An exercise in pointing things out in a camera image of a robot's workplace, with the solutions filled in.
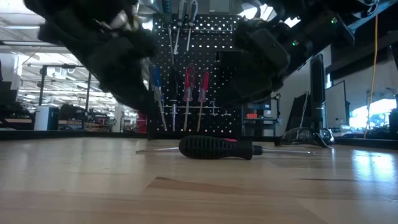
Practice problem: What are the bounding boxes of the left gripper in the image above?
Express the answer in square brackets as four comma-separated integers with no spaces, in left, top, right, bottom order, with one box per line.
[39,0,160,115]

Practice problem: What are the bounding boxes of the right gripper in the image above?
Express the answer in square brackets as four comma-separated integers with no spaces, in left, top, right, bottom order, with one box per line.
[217,20,292,108]

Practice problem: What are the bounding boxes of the blue transparent screwdriver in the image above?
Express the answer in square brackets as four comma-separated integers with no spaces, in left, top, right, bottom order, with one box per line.
[148,63,168,131]

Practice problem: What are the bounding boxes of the long black handled screwdriver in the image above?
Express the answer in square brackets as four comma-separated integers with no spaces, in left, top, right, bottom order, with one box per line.
[169,65,178,132]

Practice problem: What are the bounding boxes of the black ribbed handle screwdriver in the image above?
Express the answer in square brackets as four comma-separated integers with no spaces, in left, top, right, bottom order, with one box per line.
[178,135,315,161]

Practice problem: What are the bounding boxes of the black clear safety glasses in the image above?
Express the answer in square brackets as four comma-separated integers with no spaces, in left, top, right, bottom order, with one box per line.
[275,126,336,149]

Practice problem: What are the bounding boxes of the teal black screwdriver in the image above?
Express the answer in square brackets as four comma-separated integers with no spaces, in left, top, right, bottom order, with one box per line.
[164,0,175,65]

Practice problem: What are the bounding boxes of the grey black screwdriver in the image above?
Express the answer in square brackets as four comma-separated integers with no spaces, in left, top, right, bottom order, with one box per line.
[173,0,187,55]
[185,0,199,52]

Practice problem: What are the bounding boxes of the white board panel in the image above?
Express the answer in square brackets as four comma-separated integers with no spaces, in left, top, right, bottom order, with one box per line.
[325,80,351,130]

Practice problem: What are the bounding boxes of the dark computer monitor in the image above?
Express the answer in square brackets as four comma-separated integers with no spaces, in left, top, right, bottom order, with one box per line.
[247,101,273,112]

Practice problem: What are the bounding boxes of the black plastic bin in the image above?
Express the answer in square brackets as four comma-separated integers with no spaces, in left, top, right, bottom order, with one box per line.
[216,49,243,78]

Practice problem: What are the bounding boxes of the red cabinet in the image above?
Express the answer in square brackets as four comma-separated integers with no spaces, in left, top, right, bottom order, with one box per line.
[136,111,149,134]

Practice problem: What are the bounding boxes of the black pegboard stand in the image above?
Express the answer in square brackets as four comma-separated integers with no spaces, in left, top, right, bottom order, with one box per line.
[147,12,245,139]

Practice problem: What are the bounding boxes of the black upright column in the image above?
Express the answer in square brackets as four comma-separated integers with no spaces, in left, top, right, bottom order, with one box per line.
[310,53,326,138]

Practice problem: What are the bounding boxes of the white blue bin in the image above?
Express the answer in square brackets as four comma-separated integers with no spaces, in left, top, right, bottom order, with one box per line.
[33,105,60,131]

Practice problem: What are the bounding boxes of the white looped hook rail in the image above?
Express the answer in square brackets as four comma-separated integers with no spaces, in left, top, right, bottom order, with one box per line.
[157,99,233,116]

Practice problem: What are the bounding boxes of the black gantry frame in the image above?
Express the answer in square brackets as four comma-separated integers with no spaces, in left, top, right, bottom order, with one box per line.
[38,64,93,107]

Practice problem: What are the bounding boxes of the grey box mount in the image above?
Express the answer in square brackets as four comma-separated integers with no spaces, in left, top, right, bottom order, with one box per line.
[208,0,233,14]

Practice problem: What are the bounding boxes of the yellow cable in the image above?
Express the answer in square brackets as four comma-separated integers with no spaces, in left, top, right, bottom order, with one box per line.
[363,14,379,140]

